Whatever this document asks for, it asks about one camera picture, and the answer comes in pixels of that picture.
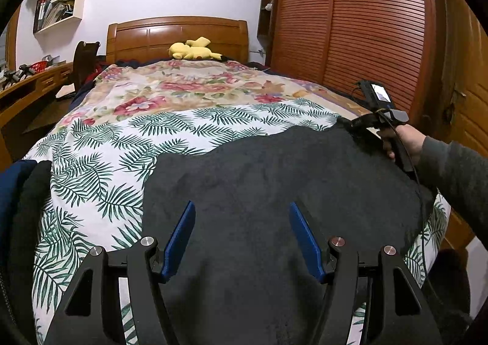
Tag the grey right sleeve forearm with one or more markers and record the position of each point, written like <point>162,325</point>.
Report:
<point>460,174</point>

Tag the phone mounted on gripper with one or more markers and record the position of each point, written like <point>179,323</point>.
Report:
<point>376,96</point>

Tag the floral and leaf bedspread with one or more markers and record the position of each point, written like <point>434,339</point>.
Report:
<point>103,151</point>

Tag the wooden desk cabinet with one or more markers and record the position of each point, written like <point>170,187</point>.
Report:
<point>29,110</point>

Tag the yellow plush toy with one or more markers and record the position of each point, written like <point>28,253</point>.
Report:
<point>193,50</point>

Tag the person's right hand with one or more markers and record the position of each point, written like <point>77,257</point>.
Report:
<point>411,138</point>

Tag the brass door handle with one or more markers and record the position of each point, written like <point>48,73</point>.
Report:
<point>449,111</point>

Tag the dark grey fleece garment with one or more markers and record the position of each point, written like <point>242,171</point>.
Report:
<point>243,279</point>

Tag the wooden room door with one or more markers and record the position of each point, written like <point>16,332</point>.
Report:
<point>465,67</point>

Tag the wooden bed headboard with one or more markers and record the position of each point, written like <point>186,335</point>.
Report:
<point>147,39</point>

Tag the small black tripod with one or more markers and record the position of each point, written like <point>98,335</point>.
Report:
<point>14,76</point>

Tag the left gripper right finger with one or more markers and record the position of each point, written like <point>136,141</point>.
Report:
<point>396,311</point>

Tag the brown louvred wardrobe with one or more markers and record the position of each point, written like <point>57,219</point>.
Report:
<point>337,43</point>

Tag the dark wooden chair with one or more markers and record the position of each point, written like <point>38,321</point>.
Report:
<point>84,63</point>

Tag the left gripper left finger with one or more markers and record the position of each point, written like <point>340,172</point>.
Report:
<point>89,311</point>

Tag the red basket on desk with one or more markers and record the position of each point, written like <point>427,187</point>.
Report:
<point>39,66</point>

